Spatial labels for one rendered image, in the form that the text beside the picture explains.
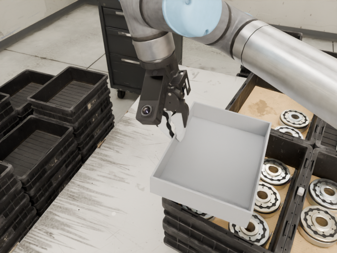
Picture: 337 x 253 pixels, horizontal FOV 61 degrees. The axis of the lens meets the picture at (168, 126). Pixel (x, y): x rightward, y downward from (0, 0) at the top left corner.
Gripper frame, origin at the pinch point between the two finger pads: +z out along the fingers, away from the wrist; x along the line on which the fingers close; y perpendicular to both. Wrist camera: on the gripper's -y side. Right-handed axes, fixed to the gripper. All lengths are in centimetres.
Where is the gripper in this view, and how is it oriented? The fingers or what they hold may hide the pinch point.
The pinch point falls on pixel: (175, 138)
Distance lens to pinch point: 66.7
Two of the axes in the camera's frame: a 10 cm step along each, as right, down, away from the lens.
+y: 3.2, -6.3, 7.1
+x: -9.2, -0.2, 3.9
